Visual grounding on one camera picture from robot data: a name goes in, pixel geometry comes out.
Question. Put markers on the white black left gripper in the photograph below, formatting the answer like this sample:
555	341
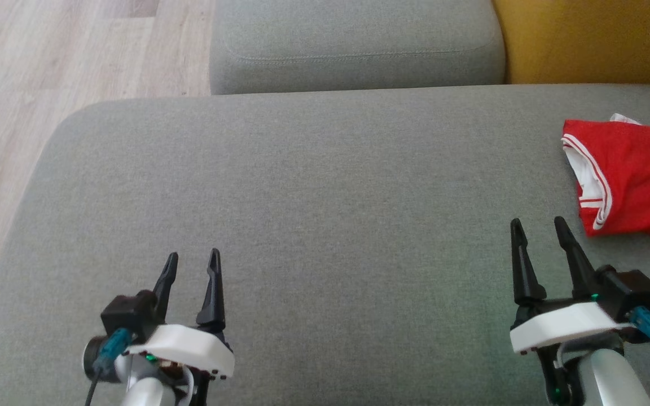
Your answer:
184	347

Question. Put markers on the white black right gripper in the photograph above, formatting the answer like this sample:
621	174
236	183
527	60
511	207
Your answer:
562	330

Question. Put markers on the red Bulls basketball jersey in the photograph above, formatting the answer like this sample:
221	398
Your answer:
641	175

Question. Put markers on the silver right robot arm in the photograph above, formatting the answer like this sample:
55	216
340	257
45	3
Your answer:
613	378

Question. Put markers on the large grey sofa ottoman cushion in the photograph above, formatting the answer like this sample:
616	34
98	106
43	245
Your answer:
313	197

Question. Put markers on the large yellow sofa backrest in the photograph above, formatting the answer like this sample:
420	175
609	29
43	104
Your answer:
596	39

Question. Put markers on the grey sofa back cushion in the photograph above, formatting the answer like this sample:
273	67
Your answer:
359	45

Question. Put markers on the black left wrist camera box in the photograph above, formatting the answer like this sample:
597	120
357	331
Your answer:
127	316

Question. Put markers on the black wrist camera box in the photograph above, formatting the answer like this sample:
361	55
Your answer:
632	293
127	316

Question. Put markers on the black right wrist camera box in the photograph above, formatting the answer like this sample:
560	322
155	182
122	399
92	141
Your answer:
632	293

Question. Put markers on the blue left camera connector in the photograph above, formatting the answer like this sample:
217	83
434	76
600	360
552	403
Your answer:
112	349

